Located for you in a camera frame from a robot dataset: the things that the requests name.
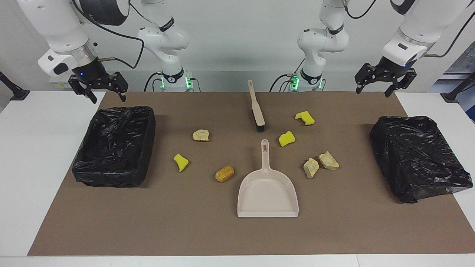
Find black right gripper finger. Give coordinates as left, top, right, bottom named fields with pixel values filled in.
left=69, top=74, right=98, bottom=105
left=107, top=72, right=129, bottom=103

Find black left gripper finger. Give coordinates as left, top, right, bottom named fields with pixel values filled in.
left=384, top=68, right=416, bottom=98
left=354, top=63, right=379, bottom=94

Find yellow green scrub sponge piece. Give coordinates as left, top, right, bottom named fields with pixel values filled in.
left=295, top=111, right=315, bottom=126
left=279, top=131, right=296, bottom=148

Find beige orange bread chunk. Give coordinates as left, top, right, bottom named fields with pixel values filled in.
left=318, top=151, right=340, bottom=171

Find beige hand brush black bristles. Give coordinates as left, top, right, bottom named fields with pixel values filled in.
left=248, top=80, right=266, bottom=133

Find orange brown bread roll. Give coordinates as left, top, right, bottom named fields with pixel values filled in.
left=215, top=165, right=235, bottom=183

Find beige plastic dustpan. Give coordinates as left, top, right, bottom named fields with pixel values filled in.
left=237, top=139, right=299, bottom=218

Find open bin with black bag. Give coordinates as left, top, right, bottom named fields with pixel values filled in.
left=71, top=106, right=156, bottom=188

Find black table clamp stand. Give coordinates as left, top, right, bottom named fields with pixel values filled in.
left=441, top=72, right=475, bottom=103
left=0, top=72, right=30, bottom=101

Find grey blue background equipment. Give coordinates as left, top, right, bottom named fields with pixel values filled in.
left=430, top=42, right=475, bottom=123

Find box wrapped in black bag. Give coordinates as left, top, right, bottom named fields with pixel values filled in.
left=370, top=115, right=474, bottom=204

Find brown table mat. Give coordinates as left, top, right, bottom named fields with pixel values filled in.
left=28, top=92, right=475, bottom=256

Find white wall socket box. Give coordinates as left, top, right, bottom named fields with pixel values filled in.
left=49, top=76, right=80, bottom=89

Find black base power cable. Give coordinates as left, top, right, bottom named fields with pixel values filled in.
left=144, top=72, right=164, bottom=92
left=269, top=73, right=297, bottom=92

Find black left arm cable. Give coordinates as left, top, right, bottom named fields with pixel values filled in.
left=425, top=11, right=475, bottom=59

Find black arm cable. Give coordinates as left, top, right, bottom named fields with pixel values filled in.
left=72, top=0, right=145, bottom=70
left=425, top=11, right=475, bottom=59

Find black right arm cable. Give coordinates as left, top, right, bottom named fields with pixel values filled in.
left=72, top=0, right=145, bottom=70

